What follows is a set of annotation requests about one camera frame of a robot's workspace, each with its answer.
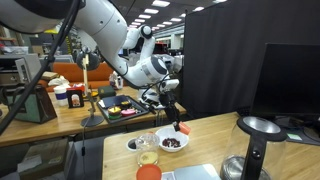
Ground pink tape roll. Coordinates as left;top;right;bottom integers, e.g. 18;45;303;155
120;108;137;118

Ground brown cardboard box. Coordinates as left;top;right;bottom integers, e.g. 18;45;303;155
17;138;71;180

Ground clear glass jar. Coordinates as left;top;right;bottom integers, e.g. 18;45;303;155
134;132;161;167

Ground orange sofa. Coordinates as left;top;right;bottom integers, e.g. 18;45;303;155
37;61;134;93

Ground black picture frame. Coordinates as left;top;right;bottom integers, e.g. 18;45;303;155
65;89;85;109

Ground white flat device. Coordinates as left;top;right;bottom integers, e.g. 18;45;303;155
138;94;161;110

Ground black computer monitor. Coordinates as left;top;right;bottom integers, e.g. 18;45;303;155
250;42;320;145

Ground glass electric kettle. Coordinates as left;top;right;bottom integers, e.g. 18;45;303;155
219;115;288;180

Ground black yellow tape roll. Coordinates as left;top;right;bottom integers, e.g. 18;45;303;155
119;99;133;110

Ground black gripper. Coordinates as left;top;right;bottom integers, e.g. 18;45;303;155
158;90;184;132

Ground white cup blue band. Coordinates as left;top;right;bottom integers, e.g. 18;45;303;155
53;84;70;107

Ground black stand cable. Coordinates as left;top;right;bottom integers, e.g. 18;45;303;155
80;125;87;169

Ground green sticky note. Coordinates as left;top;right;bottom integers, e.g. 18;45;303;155
287;133;303;142

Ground black curtain partition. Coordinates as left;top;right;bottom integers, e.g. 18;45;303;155
181;0;320;119

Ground small white bowl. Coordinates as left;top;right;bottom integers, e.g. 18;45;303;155
125;137;139;152

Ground white crumpled bag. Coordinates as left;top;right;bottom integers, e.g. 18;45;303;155
47;75;71;88

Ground dark green box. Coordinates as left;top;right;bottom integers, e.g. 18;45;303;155
97;85;117;99

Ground pale yellow grains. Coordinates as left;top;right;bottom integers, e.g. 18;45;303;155
139;151;159;166

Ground white wrapped equipment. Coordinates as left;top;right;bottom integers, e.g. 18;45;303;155
163;54;185;75

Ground black plastic tray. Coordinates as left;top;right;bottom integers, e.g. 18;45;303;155
96;94;150;125

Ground tan box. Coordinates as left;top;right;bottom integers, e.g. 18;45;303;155
40;70;60;81

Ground green black bag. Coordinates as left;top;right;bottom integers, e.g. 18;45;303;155
2;84;58;124

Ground white kitchen scale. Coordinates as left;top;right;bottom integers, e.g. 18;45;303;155
161;163;222;180

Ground dark red beans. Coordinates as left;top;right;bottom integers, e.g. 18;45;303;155
161;137;182;149

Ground wooden articulated stand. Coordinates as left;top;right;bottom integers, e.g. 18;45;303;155
75;45;105;128

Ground small orange cup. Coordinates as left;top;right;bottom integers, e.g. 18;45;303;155
177;121;192;136

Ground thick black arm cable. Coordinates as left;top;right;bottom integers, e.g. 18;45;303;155
0;0;82;135

